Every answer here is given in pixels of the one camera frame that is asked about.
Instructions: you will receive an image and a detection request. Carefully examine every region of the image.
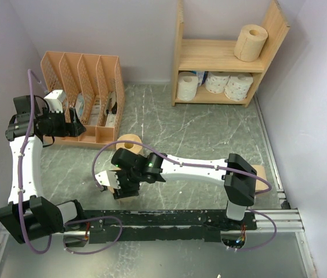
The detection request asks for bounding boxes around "brown roll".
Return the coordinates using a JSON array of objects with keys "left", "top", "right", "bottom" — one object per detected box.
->
[
  {"left": 108, "top": 188, "right": 138, "bottom": 203},
  {"left": 116, "top": 134, "right": 143, "bottom": 155},
  {"left": 234, "top": 24, "right": 268, "bottom": 62},
  {"left": 252, "top": 164, "right": 268, "bottom": 192}
]

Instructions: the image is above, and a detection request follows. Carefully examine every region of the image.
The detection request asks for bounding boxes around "plain white roll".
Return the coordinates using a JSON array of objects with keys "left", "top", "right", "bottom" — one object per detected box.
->
[{"left": 177, "top": 72, "right": 198, "bottom": 101}]

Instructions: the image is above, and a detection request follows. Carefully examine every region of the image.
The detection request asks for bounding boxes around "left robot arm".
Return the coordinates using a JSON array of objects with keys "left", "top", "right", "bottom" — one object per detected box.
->
[{"left": 0, "top": 90, "right": 86, "bottom": 244}]

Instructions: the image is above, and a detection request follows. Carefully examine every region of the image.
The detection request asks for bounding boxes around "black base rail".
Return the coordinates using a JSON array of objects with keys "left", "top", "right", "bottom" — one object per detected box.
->
[{"left": 85, "top": 209, "right": 257, "bottom": 244}]

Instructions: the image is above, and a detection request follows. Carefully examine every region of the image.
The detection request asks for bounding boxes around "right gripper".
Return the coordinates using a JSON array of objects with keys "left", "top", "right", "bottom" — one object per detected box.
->
[{"left": 110, "top": 170, "right": 141, "bottom": 200}]

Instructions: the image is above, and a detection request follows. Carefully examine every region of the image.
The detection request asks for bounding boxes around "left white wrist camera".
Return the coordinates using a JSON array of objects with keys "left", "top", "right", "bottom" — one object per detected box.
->
[{"left": 44, "top": 89, "right": 66, "bottom": 113}]

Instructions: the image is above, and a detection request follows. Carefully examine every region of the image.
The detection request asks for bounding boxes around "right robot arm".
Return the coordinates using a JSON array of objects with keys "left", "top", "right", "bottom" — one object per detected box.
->
[{"left": 106, "top": 148, "right": 257, "bottom": 231}]

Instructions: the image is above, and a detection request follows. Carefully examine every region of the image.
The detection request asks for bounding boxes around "blue white roll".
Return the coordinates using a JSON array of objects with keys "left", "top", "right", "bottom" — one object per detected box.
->
[{"left": 189, "top": 71, "right": 208, "bottom": 86}]

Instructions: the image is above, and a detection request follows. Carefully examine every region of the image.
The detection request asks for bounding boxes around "white patterned roll front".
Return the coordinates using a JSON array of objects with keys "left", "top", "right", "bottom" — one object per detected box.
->
[{"left": 224, "top": 72, "right": 253, "bottom": 101}]

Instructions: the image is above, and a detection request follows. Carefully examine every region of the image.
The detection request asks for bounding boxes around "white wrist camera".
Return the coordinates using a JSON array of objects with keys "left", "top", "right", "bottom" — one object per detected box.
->
[
  {"left": 44, "top": 89, "right": 66, "bottom": 113},
  {"left": 95, "top": 170, "right": 121, "bottom": 189}
]

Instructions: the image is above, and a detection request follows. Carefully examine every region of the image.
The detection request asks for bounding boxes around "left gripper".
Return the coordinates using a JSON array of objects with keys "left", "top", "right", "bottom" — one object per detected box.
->
[{"left": 38, "top": 107, "right": 86, "bottom": 138}]

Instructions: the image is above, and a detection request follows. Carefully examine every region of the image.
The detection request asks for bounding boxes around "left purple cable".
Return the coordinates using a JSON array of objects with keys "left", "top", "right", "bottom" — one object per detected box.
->
[{"left": 18, "top": 68, "right": 53, "bottom": 254}]

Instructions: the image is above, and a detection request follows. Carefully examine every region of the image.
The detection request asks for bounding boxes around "wooden two-tier shelf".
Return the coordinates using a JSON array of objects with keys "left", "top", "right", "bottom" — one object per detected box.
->
[{"left": 171, "top": 1, "right": 290, "bottom": 107}]

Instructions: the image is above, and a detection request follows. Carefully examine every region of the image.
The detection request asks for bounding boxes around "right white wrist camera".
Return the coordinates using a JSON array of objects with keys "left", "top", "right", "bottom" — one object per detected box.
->
[{"left": 95, "top": 170, "right": 121, "bottom": 189}]

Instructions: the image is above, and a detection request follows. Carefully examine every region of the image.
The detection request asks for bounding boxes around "peach plastic file organizer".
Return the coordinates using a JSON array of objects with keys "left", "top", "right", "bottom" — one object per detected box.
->
[{"left": 41, "top": 51, "right": 125, "bottom": 148}]

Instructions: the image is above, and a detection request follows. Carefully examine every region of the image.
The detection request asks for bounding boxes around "white patterned roll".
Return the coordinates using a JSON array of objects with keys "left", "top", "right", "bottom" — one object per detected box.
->
[
  {"left": 205, "top": 71, "right": 230, "bottom": 94},
  {"left": 224, "top": 72, "right": 253, "bottom": 101}
]

